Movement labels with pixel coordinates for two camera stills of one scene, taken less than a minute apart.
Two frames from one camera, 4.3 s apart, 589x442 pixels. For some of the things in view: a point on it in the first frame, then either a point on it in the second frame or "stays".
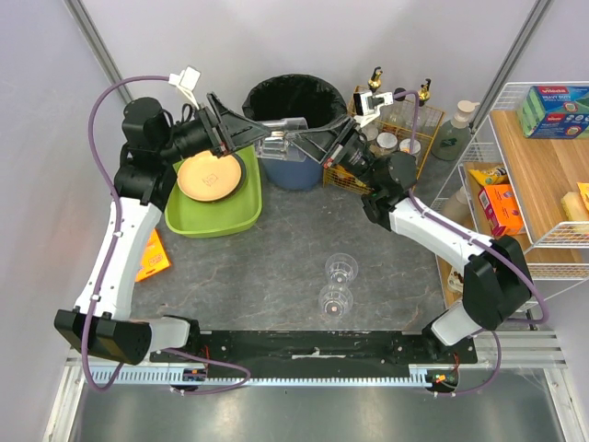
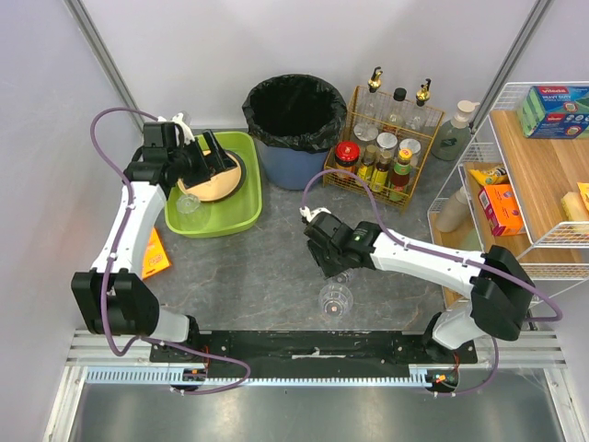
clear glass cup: [275, 141] → [192, 214]
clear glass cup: [336, 301] stays
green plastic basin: [192, 217] stays
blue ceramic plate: [242, 180] stays
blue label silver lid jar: [405, 145] stays
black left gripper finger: [239, 129] → [218, 154]
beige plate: [206, 178] stays
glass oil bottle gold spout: [426, 121] stays
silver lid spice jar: [372, 133] stays
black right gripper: [341, 142] → [325, 260]
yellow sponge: [575, 206] stays
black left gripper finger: [241, 133] → [223, 163]
